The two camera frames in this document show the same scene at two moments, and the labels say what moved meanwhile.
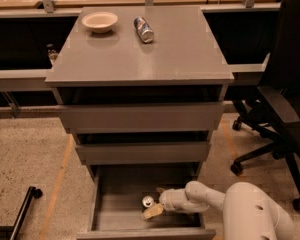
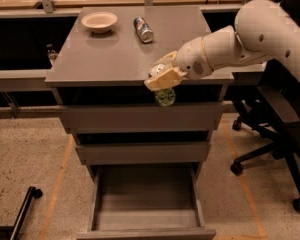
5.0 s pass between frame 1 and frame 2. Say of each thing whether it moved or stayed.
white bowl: stayed
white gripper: moved
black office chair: stayed
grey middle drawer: stayed
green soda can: moved
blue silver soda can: stayed
